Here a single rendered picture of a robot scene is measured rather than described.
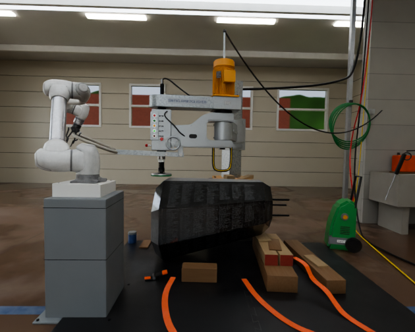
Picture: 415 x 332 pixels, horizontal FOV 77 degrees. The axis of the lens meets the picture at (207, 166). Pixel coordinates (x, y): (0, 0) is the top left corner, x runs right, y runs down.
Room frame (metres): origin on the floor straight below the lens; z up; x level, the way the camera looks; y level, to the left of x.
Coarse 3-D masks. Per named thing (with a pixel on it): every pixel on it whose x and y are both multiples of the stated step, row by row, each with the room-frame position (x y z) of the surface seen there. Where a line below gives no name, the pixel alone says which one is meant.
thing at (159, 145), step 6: (162, 114) 2.69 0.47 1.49; (168, 114) 2.69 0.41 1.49; (162, 120) 2.69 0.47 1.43; (168, 126) 2.70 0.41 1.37; (162, 132) 2.69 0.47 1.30; (168, 132) 2.70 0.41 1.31; (156, 144) 2.68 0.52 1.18; (162, 144) 2.69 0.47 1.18; (168, 144) 2.70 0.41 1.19; (162, 150) 2.70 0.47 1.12; (168, 150) 2.70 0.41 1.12
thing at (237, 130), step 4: (232, 124) 2.96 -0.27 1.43; (236, 124) 3.36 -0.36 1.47; (240, 124) 3.38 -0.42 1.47; (232, 128) 2.97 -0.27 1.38; (236, 128) 3.32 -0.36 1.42; (240, 128) 3.38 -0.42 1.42; (244, 128) 3.47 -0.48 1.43; (232, 132) 2.97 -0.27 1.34; (236, 132) 3.26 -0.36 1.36; (240, 132) 3.38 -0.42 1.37; (232, 136) 2.97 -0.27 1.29; (236, 136) 3.34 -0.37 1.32; (240, 136) 3.38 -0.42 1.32; (232, 140) 3.09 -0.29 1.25; (236, 140) 3.36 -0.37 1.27; (240, 140) 3.39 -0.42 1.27
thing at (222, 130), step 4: (216, 124) 2.83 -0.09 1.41; (220, 124) 2.80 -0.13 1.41; (224, 124) 2.80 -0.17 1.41; (228, 124) 2.81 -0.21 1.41; (216, 128) 2.83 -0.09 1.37; (220, 128) 2.80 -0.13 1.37; (224, 128) 2.80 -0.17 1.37; (228, 128) 2.81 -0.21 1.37; (216, 132) 2.83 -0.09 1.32; (220, 132) 2.80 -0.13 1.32; (224, 132) 2.80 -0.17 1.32; (228, 132) 2.82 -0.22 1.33; (216, 136) 2.83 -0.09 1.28; (220, 136) 2.80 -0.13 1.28; (224, 136) 2.80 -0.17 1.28; (228, 136) 2.82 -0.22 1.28
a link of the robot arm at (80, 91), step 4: (72, 84) 2.04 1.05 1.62; (76, 84) 2.04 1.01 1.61; (80, 84) 2.04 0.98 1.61; (84, 84) 2.05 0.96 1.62; (72, 88) 2.04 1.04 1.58; (76, 88) 2.03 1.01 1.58; (80, 88) 2.03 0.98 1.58; (84, 88) 2.05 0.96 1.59; (88, 88) 2.09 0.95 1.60; (72, 92) 2.04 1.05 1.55; (76, 92) 2.05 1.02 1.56; (80, 92) 2.04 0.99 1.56; (84, 92) 2.05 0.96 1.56; (88, 92) 2.09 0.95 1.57; (72, 96) 2.06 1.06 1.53; (76, 96) 2.07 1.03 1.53; (80, 96) 2.08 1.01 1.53; (84, 96) 2.09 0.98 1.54; (88, 96) 2.13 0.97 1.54; (80, 100) 2.18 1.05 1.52; (84, 100) 2.17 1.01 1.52
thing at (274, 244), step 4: (264, 232) 2.78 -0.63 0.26; (256, 236) 2.62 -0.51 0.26; (260, 236) 2.63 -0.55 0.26; (264, 236) 2.63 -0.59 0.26; (268, 236) 2.63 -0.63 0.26; (260, 240) 2.52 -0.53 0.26; (264, 240) 2.52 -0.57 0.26; (268, 240) 2.52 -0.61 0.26; (272, 240) 2.52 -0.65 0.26; (276, 240) 2.52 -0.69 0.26; (272, 244) 2.41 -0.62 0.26; (276, 244) 2.41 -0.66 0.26; (280, 244) 2.41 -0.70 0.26; (272, 248) 2.31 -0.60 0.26; (276, 248) 2.31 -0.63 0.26; (280, 248) 2.31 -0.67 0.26
